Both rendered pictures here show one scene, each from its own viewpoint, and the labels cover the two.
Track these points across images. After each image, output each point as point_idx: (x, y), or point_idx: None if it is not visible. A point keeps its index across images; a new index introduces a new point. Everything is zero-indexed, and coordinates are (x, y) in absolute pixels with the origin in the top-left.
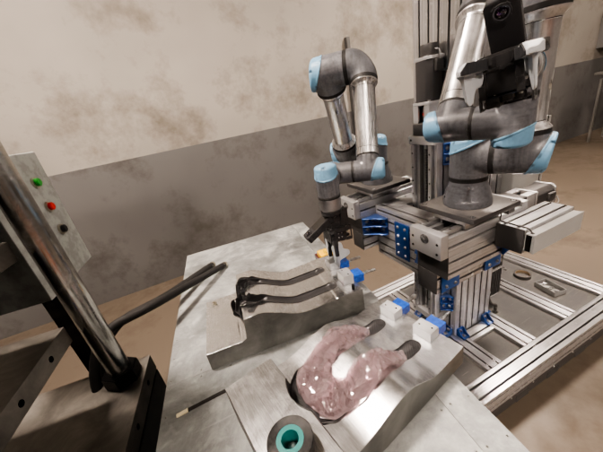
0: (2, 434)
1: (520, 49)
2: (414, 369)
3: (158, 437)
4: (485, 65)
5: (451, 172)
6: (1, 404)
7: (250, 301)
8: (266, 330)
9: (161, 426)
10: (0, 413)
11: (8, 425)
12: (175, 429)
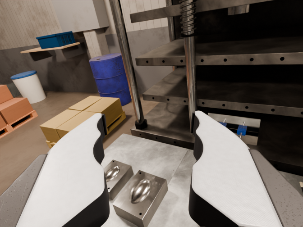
0: (286, 111)
1: (105, 123)
2: None
3: (290, 173)
4: (190, 190)
5: None
6: (299, 106)
7: None
8: None
9: (297, 175)
10: (293, 107)
11: (291, 112)
12: (291, 179)
